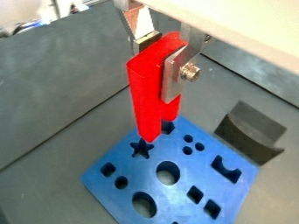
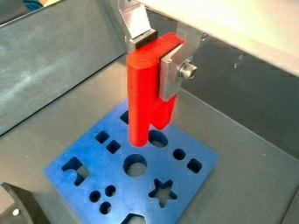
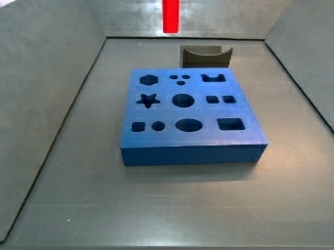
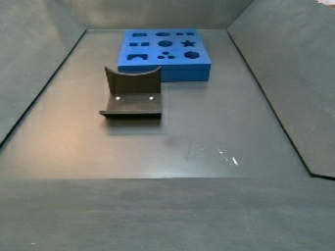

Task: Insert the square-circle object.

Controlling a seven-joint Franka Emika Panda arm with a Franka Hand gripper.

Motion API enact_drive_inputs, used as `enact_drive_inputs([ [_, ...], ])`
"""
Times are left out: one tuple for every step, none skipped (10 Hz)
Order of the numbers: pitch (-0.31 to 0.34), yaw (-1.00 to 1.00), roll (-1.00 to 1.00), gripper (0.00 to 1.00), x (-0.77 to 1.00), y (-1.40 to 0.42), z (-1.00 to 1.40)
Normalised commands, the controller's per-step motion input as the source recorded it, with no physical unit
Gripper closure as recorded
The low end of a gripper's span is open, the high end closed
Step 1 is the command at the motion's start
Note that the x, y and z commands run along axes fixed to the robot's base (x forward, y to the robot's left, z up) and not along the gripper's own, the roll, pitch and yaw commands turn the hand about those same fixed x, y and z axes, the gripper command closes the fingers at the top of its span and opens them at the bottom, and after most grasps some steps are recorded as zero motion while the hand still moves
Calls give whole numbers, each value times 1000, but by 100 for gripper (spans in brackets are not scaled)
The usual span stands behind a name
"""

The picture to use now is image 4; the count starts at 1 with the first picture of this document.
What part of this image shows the blue shape-sorter box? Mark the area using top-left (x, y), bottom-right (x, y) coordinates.
top-left (118, 28), bottom-right (213, 82)

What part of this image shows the black curved holder bracket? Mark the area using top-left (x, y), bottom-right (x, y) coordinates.
top-left (101, 68), bottom-right (163, 118)

